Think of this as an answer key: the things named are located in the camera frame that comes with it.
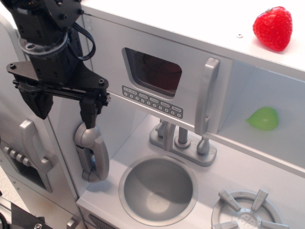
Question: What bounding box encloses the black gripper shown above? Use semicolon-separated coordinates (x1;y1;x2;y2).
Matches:
7;44;110;129

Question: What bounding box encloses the white toy microwave door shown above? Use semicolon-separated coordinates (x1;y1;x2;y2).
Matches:
84;15;234;135

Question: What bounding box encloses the grey microwave door handle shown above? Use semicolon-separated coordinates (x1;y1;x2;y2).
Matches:
194;57;220;135

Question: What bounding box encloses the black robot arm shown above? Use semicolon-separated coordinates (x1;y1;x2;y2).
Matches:
2;0;110;129

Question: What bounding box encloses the grey toy ice dispenser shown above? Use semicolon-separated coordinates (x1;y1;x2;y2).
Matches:
0;141;52;193

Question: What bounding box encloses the orange translucent toy pot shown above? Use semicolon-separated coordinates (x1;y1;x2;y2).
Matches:
139;54;182;96

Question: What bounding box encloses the grey toy faucet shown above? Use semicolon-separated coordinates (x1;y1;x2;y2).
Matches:
150;120;217;167

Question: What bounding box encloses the black base equipment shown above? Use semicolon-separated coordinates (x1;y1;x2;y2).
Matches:
0;192;47;229

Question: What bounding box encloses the round grey toy sink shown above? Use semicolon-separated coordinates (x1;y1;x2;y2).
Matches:
119;155;198;227

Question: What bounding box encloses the white toy kitchen cabinet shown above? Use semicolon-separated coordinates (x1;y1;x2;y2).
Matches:
0;0;305;229

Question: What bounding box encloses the grey toy stove burner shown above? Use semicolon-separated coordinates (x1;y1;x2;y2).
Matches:
211;189;290;229

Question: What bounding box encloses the green toy pear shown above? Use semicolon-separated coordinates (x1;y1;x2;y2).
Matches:
245;106;279;131

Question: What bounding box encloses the red toy strawberry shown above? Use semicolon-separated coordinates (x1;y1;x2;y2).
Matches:
253;6;293;52

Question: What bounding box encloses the grey fridge door handle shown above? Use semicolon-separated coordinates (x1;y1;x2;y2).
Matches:
19;119;53;174

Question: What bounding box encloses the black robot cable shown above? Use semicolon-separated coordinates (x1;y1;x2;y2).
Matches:
71;21;97;61

